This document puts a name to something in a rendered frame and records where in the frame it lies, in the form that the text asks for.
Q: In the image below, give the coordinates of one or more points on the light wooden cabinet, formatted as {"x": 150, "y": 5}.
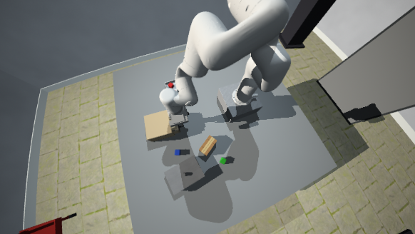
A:
{"x": 157, "y": 126}

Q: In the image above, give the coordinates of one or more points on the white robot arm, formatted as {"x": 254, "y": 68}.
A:
{"x": 259, "y": 25}

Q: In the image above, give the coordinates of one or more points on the brown cardboard box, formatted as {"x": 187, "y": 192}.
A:
{"x": 208, "y": 144}

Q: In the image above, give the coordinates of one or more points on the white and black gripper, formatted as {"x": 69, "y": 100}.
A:
{"x": 185, "y": 113}

